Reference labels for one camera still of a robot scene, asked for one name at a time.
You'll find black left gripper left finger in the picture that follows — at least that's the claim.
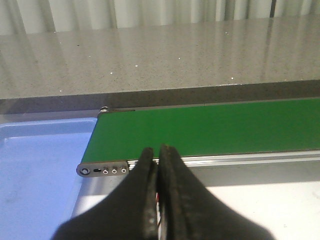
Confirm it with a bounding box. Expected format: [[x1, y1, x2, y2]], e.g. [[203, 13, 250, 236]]
[[52, 147, 158, 240]]

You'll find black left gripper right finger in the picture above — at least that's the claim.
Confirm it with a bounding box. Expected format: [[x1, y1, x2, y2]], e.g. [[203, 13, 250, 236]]
[[157, 145, 274, 240]]

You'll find grey conveyor end plate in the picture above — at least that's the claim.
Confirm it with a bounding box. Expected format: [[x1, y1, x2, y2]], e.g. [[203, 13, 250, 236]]
[[76, 161, 129, 178]]

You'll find blue plastic tray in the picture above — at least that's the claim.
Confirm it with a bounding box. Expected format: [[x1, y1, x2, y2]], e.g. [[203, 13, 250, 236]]
[[0, 118, 96, 240]]

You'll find green conveyor belt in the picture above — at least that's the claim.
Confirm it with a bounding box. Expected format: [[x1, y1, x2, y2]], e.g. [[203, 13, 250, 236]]
[[82, 98, 320, 163]]

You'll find grey pleated curtain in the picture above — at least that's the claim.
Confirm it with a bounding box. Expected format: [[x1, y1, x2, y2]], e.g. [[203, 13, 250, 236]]
[[0, 0, 320, 36]]

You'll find aluminium conveyor side rail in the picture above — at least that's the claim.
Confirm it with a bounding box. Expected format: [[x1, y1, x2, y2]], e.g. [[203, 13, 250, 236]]
[[126, 149, 320, 169]]

